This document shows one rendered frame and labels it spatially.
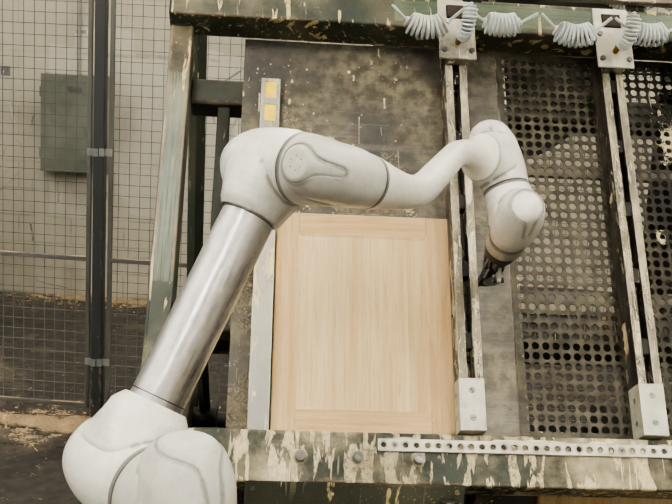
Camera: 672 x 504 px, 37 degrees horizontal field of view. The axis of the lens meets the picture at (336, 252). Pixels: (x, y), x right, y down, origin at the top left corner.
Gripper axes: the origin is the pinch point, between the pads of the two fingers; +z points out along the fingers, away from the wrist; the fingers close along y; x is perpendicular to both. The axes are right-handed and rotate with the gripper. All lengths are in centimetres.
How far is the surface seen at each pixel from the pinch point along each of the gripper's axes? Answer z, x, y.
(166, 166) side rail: 2, 80, 29
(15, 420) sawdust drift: 260, 173, 25
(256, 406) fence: 4, 55, -32
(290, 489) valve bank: 4, 46, -51
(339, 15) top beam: -2, 36, 74
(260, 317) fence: 4, 54, -11
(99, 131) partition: 180, 133, 140
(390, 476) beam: 3, 24, -48
